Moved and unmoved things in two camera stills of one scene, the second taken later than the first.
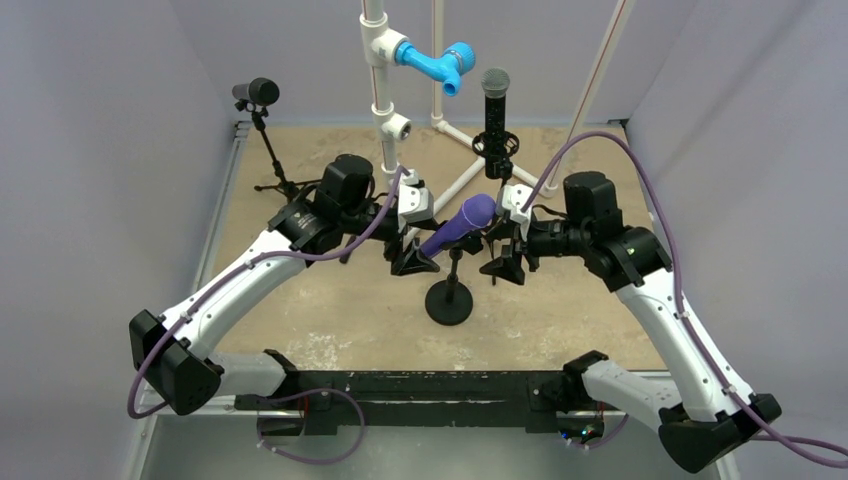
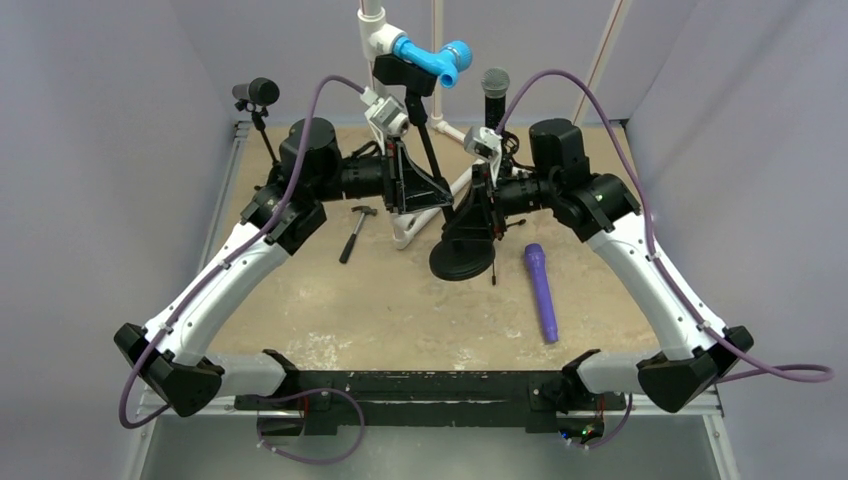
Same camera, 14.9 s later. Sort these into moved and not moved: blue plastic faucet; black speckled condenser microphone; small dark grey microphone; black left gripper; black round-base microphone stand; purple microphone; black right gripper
Moved: black right gripper; black round-base microphone stand; purple microphone; black left gripper
Not moved: blue plastic faucet; small dark grey microphone; black speckled condenser microphone
